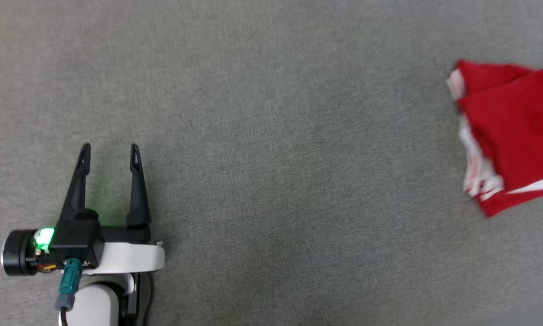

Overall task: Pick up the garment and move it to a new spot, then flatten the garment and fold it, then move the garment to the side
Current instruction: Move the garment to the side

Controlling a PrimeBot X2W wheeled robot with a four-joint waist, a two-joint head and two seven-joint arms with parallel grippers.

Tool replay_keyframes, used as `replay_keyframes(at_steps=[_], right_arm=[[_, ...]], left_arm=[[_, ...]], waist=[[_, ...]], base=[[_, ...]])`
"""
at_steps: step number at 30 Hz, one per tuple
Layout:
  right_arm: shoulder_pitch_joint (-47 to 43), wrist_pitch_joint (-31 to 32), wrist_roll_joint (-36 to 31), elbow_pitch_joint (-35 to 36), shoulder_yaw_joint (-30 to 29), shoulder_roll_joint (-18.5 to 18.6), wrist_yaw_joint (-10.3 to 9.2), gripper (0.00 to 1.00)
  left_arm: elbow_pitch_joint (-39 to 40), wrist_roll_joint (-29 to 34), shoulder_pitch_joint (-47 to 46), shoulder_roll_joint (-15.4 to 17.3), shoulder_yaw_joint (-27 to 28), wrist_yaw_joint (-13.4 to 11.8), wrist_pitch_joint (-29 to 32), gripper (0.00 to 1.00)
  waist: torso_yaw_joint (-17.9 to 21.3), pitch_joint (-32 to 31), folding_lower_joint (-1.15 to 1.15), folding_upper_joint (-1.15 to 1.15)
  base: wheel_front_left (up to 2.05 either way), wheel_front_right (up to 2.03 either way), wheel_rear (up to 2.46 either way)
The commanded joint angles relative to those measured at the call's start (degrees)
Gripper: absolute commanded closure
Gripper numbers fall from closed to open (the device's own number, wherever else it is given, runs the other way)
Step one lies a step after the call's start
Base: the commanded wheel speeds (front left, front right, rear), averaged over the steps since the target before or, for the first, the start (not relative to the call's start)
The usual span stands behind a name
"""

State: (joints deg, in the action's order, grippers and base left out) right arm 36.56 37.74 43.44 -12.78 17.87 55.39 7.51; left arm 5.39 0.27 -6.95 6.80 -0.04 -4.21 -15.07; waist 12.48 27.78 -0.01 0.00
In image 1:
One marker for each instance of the red white basketball jersey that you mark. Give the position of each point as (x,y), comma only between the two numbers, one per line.
(516,131)

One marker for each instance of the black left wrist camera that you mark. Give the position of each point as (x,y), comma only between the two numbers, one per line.
(74,244)

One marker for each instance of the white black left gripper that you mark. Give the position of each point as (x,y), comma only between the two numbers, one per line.
(126,256)

